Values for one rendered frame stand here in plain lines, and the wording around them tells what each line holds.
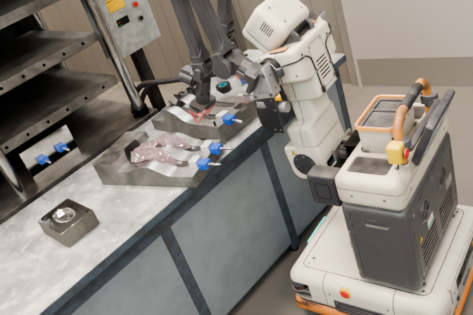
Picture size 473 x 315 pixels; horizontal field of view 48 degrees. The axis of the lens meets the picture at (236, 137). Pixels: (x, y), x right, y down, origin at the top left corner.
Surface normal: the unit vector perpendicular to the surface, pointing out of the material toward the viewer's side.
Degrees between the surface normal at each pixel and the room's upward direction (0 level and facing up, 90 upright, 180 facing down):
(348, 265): 0
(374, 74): 90
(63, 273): 0
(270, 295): 0
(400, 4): 90
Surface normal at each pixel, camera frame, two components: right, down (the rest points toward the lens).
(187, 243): 0.71, 0.14
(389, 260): -0.54, 0.55
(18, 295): -0.29, -0.83
